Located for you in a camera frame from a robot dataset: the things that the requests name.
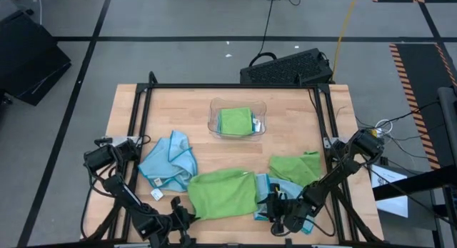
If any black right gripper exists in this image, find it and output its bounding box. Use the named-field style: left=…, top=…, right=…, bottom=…
left=257, top=183, right=306, bottom=237

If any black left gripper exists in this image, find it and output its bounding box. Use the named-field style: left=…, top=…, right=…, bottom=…
left=162, top=196, right=197, bottom=248

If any green microfiber towel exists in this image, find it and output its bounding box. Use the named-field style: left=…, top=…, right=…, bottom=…
left=218, top=106, right=255, bottom=137
left=268, top=151, right=322, bottom=187
left=187, top=168, right=258, bottom=221

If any clear plastic bin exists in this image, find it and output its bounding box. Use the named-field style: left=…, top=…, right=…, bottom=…
left=207, top=96, right=268, bottom=142

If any white printed sheet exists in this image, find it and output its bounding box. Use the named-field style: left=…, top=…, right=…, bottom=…
left=370, top=163, right=410, bottom=219

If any black perforated computer case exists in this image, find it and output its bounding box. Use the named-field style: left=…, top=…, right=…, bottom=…
left=239, top=47, right=335, bottom=85

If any black metal stand beam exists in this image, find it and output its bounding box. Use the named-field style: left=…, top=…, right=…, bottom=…
left=373, top=164, right=457, bottom=202

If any large black equipment case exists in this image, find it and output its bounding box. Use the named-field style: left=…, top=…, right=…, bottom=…
left=0, top=10, right=72, bottom=106

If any black hanging cable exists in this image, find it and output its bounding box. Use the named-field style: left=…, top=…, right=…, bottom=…
left=248, top=0, right=278, bottom=67

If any grey metal post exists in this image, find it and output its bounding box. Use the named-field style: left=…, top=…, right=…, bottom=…
left=438, top=86, right=457, bottom=170

